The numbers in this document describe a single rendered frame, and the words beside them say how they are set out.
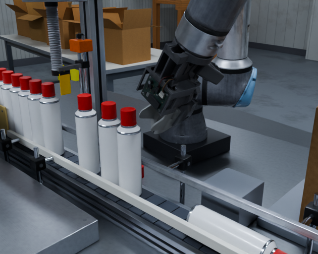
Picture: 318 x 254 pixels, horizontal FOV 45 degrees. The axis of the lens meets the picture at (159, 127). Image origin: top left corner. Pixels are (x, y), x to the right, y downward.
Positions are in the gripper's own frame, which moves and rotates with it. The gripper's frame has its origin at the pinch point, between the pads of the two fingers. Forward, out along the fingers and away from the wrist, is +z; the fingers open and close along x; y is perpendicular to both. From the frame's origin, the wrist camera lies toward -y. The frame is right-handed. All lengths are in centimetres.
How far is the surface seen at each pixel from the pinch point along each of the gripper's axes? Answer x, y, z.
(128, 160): -1.3, 2.6, 10.7
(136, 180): 1.9, 1.2, 14.8
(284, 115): -55, -318, 151
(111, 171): -4.1, 2.4, 17.9
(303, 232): 31.4, -2.8, -5.5
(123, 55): -123, -124, 95
